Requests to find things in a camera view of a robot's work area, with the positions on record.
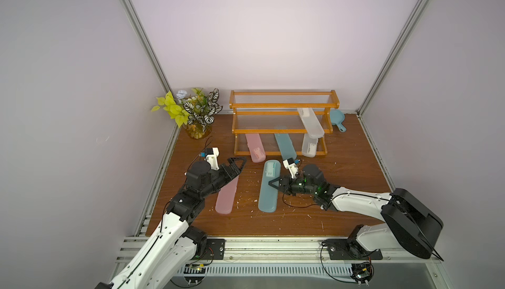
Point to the orange wooden three-tier shelf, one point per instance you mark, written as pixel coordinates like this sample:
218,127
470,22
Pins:
268,113

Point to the long clear white pencil case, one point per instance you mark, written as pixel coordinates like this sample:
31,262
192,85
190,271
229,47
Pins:
311,123

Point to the right circuit board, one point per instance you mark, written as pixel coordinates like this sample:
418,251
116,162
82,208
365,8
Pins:
362,273

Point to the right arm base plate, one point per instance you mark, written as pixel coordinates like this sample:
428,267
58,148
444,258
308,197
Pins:
340,249

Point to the long teal pencil case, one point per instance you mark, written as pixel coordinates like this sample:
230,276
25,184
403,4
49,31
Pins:
268,193

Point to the aluminium rail frame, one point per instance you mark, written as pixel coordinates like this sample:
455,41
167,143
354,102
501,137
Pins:
276,249

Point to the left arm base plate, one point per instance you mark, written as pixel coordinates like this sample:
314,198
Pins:
212,250

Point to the potted plant in glass vase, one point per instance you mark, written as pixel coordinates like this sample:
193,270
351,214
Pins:
194,111

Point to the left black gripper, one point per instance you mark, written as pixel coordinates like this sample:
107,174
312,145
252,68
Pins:
232,171

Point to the circuit board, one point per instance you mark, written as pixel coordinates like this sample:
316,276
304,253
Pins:
195,274
362,273

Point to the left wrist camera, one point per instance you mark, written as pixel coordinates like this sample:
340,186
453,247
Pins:
211,156

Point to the short pink pencil case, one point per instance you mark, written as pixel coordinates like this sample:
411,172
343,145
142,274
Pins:
255,147

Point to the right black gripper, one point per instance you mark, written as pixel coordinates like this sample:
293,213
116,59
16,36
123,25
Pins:
287,184

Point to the long pink pencil case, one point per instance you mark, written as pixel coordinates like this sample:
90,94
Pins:
225,200

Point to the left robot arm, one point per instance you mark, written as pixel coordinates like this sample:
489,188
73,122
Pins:
175,241

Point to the left circuit board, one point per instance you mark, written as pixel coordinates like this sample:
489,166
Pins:
195,274

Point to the short teal pencil case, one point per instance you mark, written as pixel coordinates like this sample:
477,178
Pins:
285,146

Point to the short clear white pencil case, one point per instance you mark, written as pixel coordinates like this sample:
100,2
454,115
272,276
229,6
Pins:
309,146

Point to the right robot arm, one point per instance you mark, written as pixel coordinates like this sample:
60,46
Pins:
405,221

